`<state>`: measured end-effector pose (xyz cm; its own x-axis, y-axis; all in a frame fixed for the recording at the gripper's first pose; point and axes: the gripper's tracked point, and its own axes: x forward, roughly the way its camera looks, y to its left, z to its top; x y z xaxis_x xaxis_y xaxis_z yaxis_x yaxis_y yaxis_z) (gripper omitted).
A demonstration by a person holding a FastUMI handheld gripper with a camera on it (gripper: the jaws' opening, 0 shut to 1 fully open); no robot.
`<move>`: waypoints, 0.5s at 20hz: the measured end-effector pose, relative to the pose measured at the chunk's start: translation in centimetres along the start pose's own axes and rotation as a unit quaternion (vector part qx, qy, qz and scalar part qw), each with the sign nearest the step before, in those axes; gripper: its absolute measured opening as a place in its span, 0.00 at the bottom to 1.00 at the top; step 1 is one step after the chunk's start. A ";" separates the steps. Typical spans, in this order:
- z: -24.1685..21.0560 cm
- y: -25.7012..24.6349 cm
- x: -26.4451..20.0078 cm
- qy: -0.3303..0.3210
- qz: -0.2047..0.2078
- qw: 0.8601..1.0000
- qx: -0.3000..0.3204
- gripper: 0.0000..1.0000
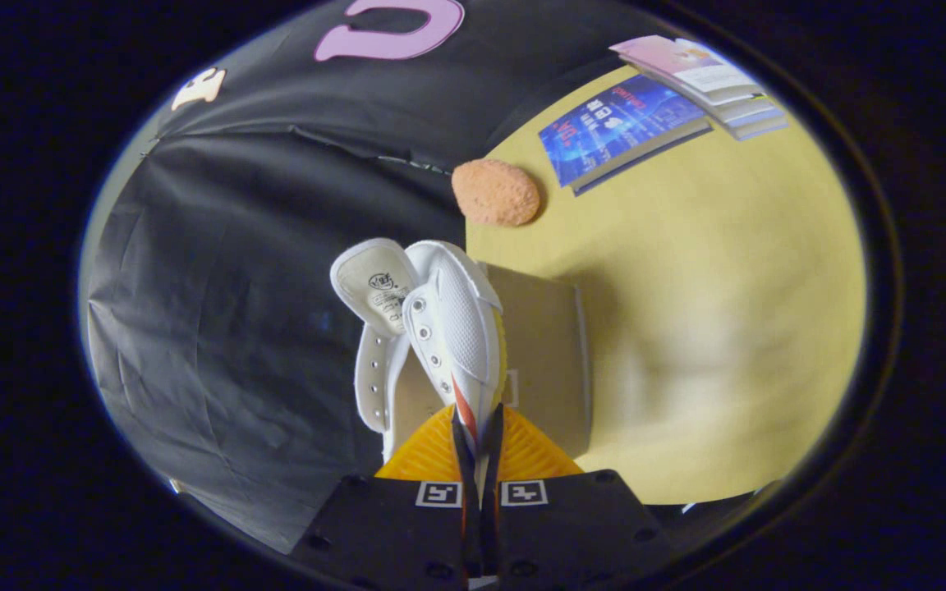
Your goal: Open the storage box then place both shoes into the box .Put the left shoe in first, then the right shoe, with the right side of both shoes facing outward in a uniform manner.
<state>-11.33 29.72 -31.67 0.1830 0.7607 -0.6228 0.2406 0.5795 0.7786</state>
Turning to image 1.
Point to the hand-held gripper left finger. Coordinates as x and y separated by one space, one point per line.
462 525

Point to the blue cover book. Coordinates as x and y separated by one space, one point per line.
617 127

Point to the white striped canvas shoe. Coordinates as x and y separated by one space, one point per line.
461 328

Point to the orange rough sponge ball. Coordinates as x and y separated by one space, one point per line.
495 193

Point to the white paperback book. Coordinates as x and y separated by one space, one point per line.
756 111
764 129

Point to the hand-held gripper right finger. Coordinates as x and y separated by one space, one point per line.
495 525

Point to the pink cover book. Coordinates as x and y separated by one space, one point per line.
686 66

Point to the beige fabric storage box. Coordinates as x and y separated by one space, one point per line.
543 353

